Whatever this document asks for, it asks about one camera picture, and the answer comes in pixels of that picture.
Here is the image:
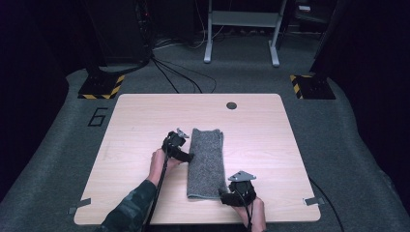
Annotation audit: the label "hand-held gripper cable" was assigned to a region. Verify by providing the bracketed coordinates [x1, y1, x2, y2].
[233, 188, 255, 232]
[141, 153, 170, 232]

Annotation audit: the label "right hand-held gripper cable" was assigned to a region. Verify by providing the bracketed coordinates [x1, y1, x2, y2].
[233, 188, 255, 232]

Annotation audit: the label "white metal stand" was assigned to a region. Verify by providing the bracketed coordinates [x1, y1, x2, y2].
[203, 0, 288, 68]

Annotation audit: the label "black floor cables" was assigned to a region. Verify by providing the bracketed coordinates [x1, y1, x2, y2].
[150, 55, 218, 95]

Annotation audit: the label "person's right hand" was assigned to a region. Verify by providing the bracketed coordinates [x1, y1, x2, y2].
[231, 196, 268, 232]

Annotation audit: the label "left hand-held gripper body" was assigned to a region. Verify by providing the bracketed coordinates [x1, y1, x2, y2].
[161, 128, 190, 160]

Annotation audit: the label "grey tape strip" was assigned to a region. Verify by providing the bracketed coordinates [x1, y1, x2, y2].
[303, 196, 326, 207]
[67, 197, 92, 216]

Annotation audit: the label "dark curtain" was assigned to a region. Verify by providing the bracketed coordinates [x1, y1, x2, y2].
[0, 0, 90, 201]
[309, 0, 410, 216]

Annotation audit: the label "left hand-held gripper cable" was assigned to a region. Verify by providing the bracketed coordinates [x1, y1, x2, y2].
[141, 153, 170, 232]

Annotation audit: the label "white floor cables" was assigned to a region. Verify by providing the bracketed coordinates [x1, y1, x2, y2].
[152, 13, 226, 51]

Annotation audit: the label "black striped-edge base plate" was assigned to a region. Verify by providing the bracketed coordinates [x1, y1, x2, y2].
[289, 73, 337, 101]
[77, 66, 126, 101]

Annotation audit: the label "grey towel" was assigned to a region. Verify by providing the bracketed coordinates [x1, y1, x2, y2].
[186, 128, 224, 201]

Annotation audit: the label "black cabinet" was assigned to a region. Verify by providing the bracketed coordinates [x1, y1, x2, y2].
[80, 0, 153, 66]

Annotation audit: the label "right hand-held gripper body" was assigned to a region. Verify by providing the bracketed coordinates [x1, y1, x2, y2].
[227, 170, 258, 208]

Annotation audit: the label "black cable beside table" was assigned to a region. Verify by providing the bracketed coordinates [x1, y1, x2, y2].
[307, 176, 345, 232]

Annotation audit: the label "person's left hand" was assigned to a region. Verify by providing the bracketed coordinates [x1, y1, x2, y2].
[146, 148, 184, 188]

